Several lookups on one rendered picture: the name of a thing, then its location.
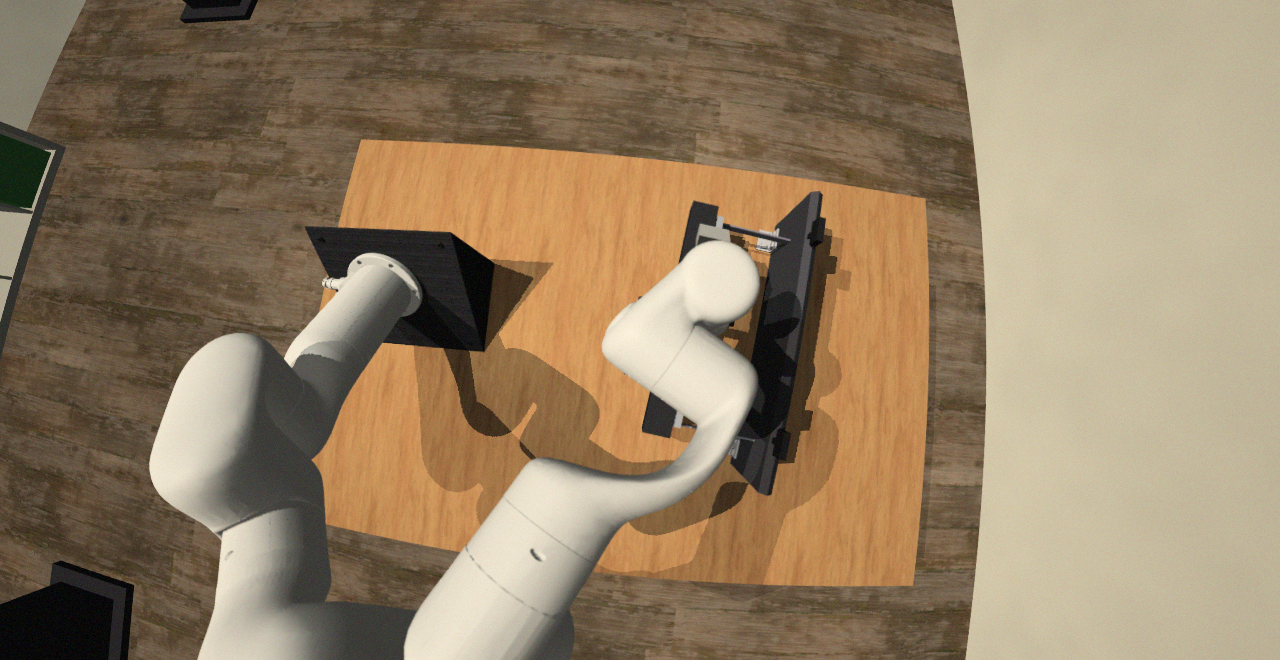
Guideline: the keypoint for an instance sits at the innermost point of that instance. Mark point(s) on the black flat rectangular panel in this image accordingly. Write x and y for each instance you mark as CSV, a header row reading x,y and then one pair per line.
x,y
778,342

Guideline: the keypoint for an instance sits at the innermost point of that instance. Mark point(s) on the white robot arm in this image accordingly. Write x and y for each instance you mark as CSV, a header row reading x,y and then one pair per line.
x,y
223,455

